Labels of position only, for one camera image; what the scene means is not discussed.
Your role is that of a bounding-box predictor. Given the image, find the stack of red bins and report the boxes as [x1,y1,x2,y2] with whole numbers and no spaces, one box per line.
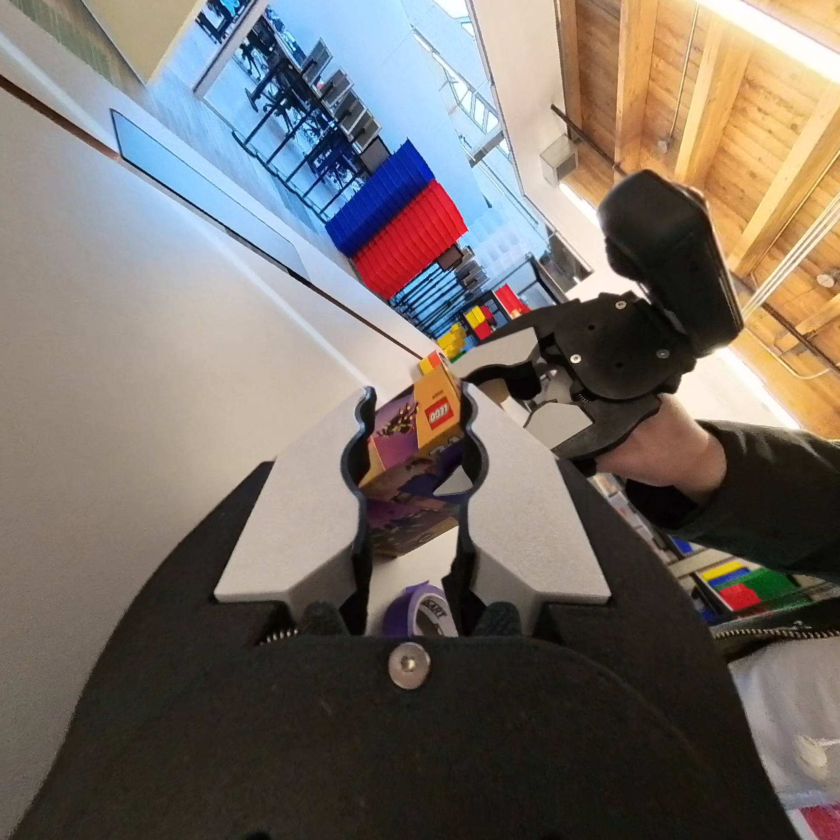
[353,180,469,300]

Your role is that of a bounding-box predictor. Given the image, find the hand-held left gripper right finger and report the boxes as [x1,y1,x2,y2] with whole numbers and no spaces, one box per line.
[458,386,612,635]

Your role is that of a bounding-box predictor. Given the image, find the yellow purple toy set box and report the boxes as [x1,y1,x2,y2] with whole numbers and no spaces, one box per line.
[357,357,469,559]

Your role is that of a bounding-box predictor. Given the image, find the person's white shirt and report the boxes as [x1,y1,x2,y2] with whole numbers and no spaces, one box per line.
[727,635,840,818]

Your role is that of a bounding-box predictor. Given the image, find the dark table cable cover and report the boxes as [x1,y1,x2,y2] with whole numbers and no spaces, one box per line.
[110,108,311,281]

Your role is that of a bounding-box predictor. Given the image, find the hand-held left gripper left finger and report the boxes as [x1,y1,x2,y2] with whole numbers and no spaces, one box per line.
[214,387,377,610]

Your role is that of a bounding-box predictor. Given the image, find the stack of yellow bins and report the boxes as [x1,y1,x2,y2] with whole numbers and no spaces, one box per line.
[436,320,475,361]

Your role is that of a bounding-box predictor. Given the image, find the purple tape roll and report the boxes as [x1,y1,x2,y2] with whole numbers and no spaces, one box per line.
[382,581,459,637]

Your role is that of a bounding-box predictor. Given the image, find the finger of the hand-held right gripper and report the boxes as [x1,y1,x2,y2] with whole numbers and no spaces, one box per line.
[524,400,593,454]
[459,326,547,403]

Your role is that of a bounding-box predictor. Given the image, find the small grey wall box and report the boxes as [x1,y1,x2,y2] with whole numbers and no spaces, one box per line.
[540,136,580,182]

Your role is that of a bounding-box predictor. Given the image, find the person's right forearm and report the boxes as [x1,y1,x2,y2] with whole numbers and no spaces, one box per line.
[626,420,840,586]

